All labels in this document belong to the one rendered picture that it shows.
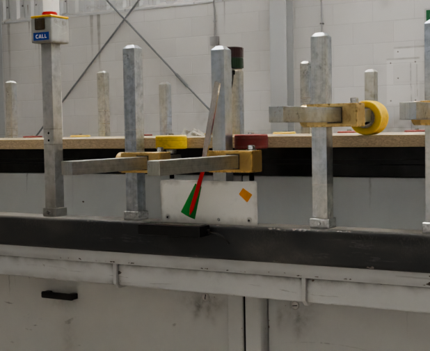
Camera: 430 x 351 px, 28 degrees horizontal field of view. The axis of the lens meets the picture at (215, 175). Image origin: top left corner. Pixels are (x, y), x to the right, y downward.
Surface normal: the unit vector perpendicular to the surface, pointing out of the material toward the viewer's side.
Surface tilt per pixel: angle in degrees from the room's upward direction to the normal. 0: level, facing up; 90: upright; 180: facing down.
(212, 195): 90
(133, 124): 90
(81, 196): 90
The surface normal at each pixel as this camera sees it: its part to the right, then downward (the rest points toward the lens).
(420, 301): -0.50, 0.05
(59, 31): 0.87, 0.01
